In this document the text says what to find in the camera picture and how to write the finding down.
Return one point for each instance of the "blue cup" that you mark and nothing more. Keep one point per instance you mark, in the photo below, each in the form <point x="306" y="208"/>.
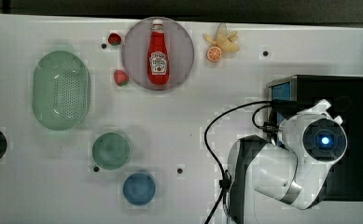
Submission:
<point x="139" y="189"/>

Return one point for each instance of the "red ketchup bottle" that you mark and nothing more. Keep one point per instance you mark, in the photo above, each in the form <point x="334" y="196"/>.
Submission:
<point x="157" y="56"/>

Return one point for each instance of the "light red toy strawberry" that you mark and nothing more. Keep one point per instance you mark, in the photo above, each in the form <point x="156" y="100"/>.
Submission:
<point x="121" y="78"/>

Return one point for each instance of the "green perforated colander basket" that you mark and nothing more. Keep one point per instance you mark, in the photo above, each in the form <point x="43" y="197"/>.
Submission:
<point x="61" y="91"/>

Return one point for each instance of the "orange slice toy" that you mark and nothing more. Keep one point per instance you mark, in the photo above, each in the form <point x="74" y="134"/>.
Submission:
<point x="214" y="54"/>

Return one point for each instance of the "peeled banana toy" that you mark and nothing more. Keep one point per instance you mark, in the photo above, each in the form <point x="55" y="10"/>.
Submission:
<point x="223" y="39"/>

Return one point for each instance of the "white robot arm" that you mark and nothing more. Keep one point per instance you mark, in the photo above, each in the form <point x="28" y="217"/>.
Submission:
<point x="293" y="172"/>

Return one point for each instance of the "grey round plate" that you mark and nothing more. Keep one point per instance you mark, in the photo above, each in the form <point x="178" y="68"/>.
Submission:
<point x="180" y="52"/>

